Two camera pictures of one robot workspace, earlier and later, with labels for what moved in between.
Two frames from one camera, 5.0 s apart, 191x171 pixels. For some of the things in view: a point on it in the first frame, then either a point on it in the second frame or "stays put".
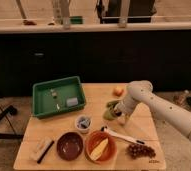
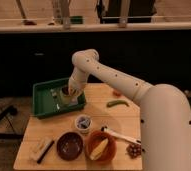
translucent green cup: [109, 112] → [69, 100]
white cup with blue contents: [83, 123] stays put
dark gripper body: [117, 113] → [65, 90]
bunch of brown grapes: [136, 151] stays put
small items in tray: [55, 95] stays put
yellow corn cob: [97, 152] stays put
